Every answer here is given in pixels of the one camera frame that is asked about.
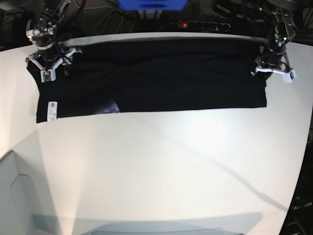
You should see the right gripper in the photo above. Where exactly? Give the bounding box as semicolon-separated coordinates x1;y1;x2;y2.
25;43;82;76

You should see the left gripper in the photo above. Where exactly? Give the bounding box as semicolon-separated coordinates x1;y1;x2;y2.
251;51;293;76

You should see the black T-shirt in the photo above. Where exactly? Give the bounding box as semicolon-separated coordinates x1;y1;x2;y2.
27;38;267;123

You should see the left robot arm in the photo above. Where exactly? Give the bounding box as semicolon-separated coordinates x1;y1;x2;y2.
251;0;313;83

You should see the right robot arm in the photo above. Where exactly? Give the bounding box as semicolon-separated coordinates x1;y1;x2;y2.
26;0;86;83

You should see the black power strip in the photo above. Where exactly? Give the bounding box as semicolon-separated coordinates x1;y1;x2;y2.
168;21;231;32

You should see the blue plastic box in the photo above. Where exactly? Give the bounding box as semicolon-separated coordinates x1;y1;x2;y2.
118;0;188;11

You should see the white bin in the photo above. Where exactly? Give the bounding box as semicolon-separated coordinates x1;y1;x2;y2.
0;151;49;235

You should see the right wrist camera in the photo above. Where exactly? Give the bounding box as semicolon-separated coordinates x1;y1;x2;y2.
40;70;56;83

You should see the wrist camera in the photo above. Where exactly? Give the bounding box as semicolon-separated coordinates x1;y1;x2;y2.
283;69;297;83
40;70;56;83

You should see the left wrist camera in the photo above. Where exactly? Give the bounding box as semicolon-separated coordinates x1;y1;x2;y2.
283;69;297;83

